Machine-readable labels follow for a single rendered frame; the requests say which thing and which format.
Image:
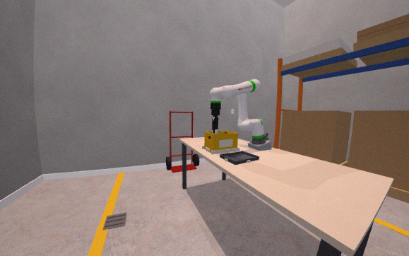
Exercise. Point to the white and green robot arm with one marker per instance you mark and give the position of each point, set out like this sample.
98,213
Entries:
255,126

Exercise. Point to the yellow divided crate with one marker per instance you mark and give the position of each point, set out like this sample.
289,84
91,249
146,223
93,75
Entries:
220,141

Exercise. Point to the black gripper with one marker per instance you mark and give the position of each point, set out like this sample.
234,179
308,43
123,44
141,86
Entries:
215,114

